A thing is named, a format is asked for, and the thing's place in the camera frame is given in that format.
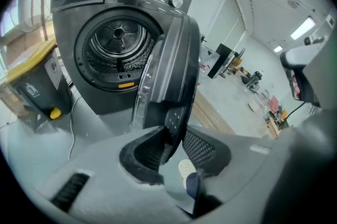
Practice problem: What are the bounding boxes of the long ceiling light panel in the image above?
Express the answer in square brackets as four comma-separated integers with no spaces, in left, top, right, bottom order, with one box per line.
[290,16,316,41]

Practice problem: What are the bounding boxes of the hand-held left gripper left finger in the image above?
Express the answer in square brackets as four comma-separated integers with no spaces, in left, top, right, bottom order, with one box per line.
[118,125,173,186]

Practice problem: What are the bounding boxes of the long white cable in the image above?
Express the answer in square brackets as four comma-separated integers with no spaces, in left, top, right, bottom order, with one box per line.
[67,96,81,161]

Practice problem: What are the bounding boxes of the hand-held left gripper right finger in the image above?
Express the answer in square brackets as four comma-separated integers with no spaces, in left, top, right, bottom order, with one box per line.
[181,128,232,177]

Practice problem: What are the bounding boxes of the round black washing machine door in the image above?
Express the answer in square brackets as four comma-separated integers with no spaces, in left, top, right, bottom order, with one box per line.
[131,14,202,165]

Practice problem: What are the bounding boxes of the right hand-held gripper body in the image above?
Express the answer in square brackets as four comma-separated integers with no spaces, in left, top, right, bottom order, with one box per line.
[302,30,337,113]

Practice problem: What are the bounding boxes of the black cabinet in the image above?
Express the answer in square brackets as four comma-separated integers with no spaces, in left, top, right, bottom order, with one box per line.
[207,43,235,79]

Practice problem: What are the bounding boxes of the black cart machine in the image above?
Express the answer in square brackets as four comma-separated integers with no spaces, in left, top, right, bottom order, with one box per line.
[49,0,193,116]

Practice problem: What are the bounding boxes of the small black standing fan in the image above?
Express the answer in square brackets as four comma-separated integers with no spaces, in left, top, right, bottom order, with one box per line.
[220,47,246,79]

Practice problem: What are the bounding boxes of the clear plastic bag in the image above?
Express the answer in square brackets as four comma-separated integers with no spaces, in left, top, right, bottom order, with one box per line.
[197,42,220,86]

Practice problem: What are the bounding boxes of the person's dark blue trousers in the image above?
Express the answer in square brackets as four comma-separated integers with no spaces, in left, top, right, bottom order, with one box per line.
[185,172,204,200]

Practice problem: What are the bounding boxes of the plain cardboard box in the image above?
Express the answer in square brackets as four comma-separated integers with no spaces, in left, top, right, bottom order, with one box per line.
[0,30,47,65]

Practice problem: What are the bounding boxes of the black bin with yellow lid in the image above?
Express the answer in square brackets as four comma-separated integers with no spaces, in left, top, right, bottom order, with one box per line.
[5,38,73,121]

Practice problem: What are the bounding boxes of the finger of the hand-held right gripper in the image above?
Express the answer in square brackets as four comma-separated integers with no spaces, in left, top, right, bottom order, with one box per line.
[280,43,326,109]

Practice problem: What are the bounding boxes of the person's right white shoe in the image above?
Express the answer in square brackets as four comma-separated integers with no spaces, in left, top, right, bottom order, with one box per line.
[178,159,197,180]

